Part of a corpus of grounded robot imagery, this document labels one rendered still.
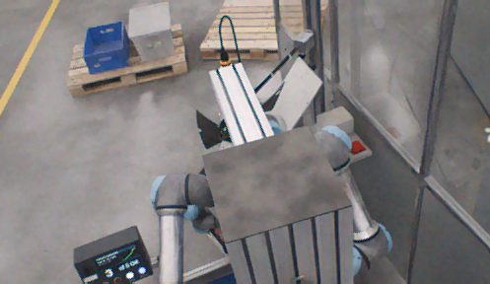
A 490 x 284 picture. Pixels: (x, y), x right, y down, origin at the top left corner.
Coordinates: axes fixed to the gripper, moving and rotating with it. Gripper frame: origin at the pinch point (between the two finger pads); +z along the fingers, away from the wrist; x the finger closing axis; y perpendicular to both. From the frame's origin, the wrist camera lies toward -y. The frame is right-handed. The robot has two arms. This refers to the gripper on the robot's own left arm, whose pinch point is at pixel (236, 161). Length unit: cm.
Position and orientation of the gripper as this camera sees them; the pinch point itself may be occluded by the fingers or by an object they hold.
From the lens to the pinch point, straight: 227.5
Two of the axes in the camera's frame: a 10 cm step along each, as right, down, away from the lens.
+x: 2.3, 7.5, 6.2
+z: 5.3, -6.3, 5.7
